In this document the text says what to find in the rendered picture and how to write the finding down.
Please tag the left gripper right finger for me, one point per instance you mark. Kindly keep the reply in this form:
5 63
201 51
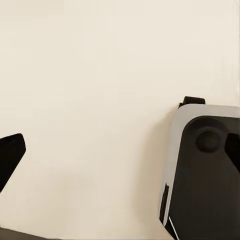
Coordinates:
232 149

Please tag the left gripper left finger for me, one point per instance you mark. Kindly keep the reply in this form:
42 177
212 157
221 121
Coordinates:
12 149

